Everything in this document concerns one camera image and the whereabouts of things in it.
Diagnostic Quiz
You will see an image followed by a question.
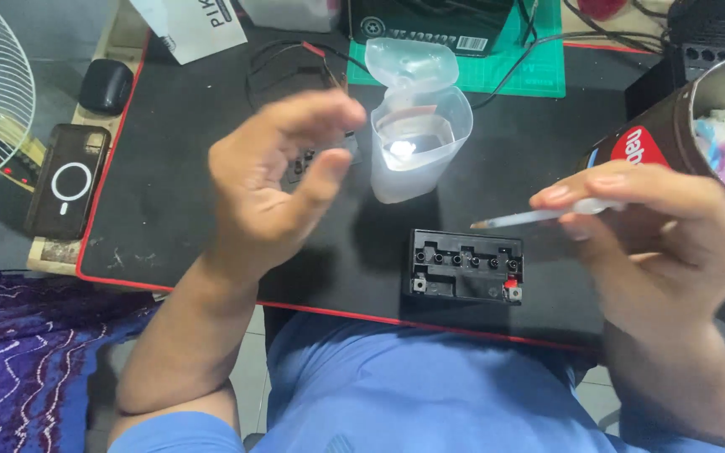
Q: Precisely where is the black battery cap strip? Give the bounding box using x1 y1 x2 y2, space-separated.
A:
283 131 363 185

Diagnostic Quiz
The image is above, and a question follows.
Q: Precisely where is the purple patterned blanket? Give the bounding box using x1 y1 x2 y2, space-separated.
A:
0 260 163 453

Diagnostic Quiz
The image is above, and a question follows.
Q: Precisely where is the large black battery box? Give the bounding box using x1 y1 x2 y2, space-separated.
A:
347 0 518 58

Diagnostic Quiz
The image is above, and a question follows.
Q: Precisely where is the wooden board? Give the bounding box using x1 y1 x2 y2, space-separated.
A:
26 0 149 278

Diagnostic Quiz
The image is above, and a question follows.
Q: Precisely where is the person's blue shirt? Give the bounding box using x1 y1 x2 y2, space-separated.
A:
107 311 725 453

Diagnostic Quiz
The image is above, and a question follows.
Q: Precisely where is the red round object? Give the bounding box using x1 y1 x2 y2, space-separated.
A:
576 0 628 21

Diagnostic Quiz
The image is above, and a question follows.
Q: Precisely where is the black cable with red clip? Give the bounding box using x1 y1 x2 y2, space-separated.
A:
245 39 373 115

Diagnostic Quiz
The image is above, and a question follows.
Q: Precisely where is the phone in black case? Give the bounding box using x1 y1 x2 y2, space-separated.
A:
23 123 112 242

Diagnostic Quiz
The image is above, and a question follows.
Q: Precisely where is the small black battery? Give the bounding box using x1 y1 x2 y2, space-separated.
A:
407 228 526 307

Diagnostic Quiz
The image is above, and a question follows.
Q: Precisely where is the black desk mat red edge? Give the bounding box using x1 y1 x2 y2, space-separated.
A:
75 13 725 380

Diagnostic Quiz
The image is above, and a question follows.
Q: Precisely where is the brown can with red label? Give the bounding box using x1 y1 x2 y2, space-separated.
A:
578 53 725 229

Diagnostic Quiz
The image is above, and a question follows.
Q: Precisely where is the black earbuds case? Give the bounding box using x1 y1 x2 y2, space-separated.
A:
78 58 135 117

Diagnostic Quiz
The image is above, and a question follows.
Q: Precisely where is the person's right hand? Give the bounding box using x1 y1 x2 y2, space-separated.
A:
529 160 725 344

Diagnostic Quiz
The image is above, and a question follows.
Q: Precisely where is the green cutting mat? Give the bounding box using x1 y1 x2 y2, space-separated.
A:
345 0 567 99

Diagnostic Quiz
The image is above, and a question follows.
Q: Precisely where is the power strip with red lights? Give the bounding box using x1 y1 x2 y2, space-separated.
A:
0 133 47 193

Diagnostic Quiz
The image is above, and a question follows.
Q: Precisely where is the translucent plastic flip-lid container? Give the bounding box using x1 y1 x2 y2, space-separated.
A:
364 37 474 205

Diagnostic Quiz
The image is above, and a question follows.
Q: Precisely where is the person's left hand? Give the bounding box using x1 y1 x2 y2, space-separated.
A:
208 88 367 279

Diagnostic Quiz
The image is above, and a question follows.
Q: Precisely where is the clear plastic syringe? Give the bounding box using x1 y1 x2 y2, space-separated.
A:
469 198 628 231

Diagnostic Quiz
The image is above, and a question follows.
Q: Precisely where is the black power supply box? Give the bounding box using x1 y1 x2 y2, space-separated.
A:
624 0 725 122

